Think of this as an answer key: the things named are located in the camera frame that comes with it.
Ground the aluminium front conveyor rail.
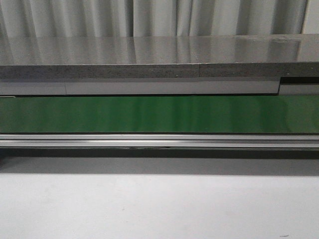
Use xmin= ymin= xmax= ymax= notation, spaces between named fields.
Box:
xmin=0 ymin=133 xmax=319 ymax=149

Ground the green conveyor belt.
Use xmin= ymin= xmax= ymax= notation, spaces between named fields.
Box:
xmin=0 ymin=96 xmax=319 ymax=134

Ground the grey rear conveyor rail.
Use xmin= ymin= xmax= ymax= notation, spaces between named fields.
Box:
xmin=0 ymin=77 xmax=319 ymax=96

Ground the grey stone slab bench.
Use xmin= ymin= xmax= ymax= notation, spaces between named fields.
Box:
xmin=0 ymin=34 xmax=319 ymax=79

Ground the white pleated curtain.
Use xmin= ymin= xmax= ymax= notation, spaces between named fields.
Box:
xmin=0 ymin=0 xmax=319 ymax=37

